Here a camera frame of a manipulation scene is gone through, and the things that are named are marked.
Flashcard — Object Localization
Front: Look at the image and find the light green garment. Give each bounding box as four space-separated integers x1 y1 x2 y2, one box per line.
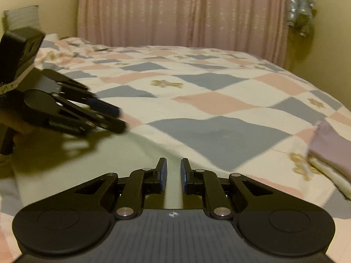
11 131 204 211

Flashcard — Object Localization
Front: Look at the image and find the purple garment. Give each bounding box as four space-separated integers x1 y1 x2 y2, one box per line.
308 121 350 181

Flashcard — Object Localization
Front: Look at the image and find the white garment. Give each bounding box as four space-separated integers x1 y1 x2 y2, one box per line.
308 156 350 200

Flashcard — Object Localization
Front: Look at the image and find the person left hand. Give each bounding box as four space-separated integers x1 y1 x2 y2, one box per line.
0 108 34 135

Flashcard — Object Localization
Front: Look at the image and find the grey square pillow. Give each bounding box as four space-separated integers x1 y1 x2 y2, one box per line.
2 5 41 31

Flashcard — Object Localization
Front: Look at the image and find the white pillow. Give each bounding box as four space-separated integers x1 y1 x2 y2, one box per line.
44 33 61 42

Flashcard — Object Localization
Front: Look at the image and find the patchwork checkered quilt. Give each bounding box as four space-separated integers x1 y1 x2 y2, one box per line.
0 36 351 263

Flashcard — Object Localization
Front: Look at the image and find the pink curtain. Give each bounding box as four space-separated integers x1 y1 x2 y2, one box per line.
77 0 288 66

